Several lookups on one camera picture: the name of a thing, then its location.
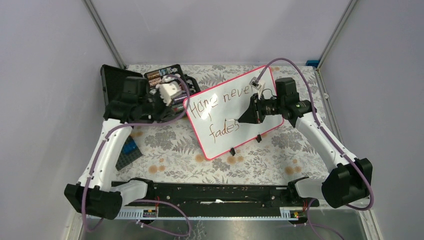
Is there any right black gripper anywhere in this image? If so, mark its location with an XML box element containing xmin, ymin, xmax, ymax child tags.
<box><xmin>238</xmin><ymin>92</ymin><xmax>285</xmax><ymax>124</ymax></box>

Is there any pink framed whiteboard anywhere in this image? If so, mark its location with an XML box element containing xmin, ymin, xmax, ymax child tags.
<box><xmin>183</xmin><ymin>66</ymin><xmax>284</xmax><ymax>160</ymax></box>

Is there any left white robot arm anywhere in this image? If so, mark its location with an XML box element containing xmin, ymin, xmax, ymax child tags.
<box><xmin>64</xmin><ymin>77</ymin><xmax>182</xmax><ymax>220</ymax></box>

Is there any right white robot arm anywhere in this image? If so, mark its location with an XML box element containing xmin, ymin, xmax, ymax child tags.
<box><xmin>237</xmin><ymin>77</ymin><xmax>374</xmax><ymax>211</ymax></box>

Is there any black poker chip case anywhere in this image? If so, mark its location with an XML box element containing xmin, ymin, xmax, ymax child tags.
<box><xmin>100</xmin><ymin>64</ymin><xmax>201</xmax><ymax>124</ymax></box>

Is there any floral patterned table mat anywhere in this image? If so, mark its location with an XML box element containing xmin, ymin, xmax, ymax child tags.
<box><xmin>112</xmin><ymin>65</ymin><xmax>333</xmax><ymax>185</ymax></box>

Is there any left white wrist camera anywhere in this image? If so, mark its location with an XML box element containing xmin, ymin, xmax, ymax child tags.
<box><xmin>158</xmin><ymin>82</ymin><xmax>182</xmax><ymax>106</ymax></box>

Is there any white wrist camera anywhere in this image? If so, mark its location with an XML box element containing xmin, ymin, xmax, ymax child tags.
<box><xmin>158</xmin><ymin>82</ymin><xmax>182</xmax><ymax>106</ymax></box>
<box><xmin>249</xmin><ymin>77</ymin><xmax>266</xmax><ymax>96</ymax></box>

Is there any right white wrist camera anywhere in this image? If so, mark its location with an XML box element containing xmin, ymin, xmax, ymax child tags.
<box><xmin>249</xmin><ymin>77</ymin><xmax>266</xmax><ymax>96</ymax></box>

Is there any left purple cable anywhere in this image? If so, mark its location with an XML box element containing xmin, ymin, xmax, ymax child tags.
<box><xmin>81</xmin><ymin>74</ymin><xmax>194</xmax><ymax>238</ymax></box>

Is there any purple cable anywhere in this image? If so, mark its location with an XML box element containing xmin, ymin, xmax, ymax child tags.
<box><xmin>255</xmin><ymin>57</ymin><xmax>375</xmax><ymax>240</ymax></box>
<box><xmin>81</xmin><ymin>74</ymin><xmax>194</xmax><ymax>238</ymax></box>

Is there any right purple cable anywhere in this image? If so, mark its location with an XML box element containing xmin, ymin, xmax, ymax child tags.
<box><xmin>255</xmin><ymin>57</ymin><xmax>375</xmax><ymax>240</ymax></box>

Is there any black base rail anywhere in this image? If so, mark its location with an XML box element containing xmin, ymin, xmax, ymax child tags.
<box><xmin>129</xmin><ymin>181</ymin><xmax>320</xmax><ymax>213</ymax></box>

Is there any blue corner bracket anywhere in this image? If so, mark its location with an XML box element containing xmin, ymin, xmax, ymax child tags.
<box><xmin>305</xmin><ymin>60</ymin><xmax>320</xmax><ymax>68</ymax></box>

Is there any white slotted cable duct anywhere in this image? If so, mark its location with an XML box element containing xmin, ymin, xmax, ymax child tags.
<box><xmin>116</xmin><ymin>206</ymin><xmax>299</xmax><ymax>221</ymax></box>

